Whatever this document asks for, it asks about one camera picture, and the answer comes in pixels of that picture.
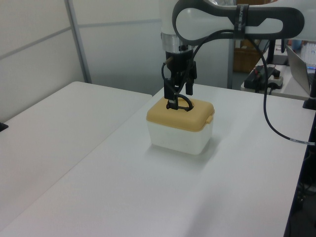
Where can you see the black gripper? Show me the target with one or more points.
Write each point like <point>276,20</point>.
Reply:
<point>180,61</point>

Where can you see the tan plastic case lid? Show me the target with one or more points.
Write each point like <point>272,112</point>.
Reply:
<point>168,117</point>

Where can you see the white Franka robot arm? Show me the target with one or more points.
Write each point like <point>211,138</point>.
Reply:
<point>197,22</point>

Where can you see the pale translucent plastic case box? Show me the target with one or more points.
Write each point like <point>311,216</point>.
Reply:
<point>172,138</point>

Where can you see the grey open laptop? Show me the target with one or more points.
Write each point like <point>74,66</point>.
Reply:
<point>297,69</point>

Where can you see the brown cardboard box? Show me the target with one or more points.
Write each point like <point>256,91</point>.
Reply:
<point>243,59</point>

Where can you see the black power box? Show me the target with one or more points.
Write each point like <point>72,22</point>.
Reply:
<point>253,80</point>

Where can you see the emergency stop button box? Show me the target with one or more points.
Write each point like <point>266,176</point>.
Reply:
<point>277,80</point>

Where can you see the grey background desk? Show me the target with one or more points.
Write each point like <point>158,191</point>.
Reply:
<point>291,91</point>

